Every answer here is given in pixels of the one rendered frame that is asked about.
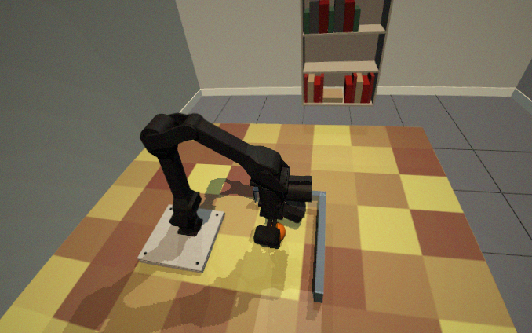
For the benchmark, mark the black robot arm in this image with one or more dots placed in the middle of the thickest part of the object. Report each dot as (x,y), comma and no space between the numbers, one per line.
(265,166)

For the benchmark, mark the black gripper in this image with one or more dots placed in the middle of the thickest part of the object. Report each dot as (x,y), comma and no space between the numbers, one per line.
(268,235)

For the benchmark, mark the shiny orange-brown ball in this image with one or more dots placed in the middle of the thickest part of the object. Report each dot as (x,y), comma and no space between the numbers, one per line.
(282,229)

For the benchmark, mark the low clear walls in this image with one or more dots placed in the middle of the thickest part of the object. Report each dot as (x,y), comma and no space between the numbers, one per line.
(314,203)

